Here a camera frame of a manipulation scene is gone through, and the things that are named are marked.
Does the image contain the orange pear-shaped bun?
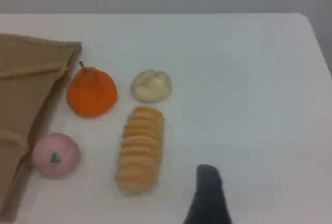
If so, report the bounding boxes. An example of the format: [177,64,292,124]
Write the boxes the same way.
[66,61,118,118]

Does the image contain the long golden bread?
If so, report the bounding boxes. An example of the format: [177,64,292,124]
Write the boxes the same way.
[115,106,165,193]

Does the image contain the pink peach-shaped bun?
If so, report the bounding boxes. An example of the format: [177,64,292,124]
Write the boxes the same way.
[31,132,81,179]

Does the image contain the pale egg yolk pastry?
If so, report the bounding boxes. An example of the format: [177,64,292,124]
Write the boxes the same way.
[130,69,173,103]

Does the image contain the brown jute tote bag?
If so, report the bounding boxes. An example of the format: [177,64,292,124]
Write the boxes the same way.
[0,34,82,222]

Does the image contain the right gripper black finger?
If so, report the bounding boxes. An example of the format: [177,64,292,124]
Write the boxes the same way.
[183,164,232,224]

